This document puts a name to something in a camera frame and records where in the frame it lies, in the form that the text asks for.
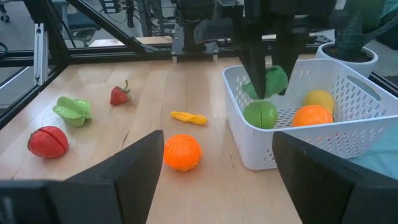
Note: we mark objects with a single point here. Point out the ridged orange toy tangerine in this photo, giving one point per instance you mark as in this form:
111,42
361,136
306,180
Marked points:
183,152

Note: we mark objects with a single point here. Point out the green cucumber toy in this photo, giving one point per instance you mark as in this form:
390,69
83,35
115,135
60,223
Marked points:
276,81

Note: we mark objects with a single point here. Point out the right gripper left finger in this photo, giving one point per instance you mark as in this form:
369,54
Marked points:
124,186

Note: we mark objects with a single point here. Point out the large red toy strawberry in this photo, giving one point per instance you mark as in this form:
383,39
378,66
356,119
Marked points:
48,142

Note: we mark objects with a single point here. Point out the small red toy strawberry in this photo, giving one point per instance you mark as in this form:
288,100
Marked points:
119,96

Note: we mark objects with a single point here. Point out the green toy starfruit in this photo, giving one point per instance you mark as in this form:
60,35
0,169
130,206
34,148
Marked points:
73,111

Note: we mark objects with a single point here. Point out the smooth orange toy orange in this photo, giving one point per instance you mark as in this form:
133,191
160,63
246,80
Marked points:
312,116

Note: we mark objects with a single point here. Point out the yellow toy lemon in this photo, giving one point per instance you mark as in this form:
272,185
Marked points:
320,98

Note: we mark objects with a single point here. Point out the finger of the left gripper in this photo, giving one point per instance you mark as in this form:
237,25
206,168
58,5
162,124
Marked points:
256,68
287,56

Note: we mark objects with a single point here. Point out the white perforated plastic basket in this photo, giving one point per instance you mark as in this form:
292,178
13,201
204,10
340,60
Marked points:
258,155

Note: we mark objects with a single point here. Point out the artificial plant in white pot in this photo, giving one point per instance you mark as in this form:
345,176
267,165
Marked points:
357,67

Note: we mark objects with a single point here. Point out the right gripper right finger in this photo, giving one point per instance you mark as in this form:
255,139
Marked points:
320,193

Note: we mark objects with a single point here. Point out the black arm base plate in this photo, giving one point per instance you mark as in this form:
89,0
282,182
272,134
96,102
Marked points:
192,51

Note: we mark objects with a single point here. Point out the teal cloth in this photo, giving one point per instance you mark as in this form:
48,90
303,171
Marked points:
382,155

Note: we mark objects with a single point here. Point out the blue office chair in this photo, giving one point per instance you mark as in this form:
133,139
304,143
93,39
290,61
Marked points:
82,21

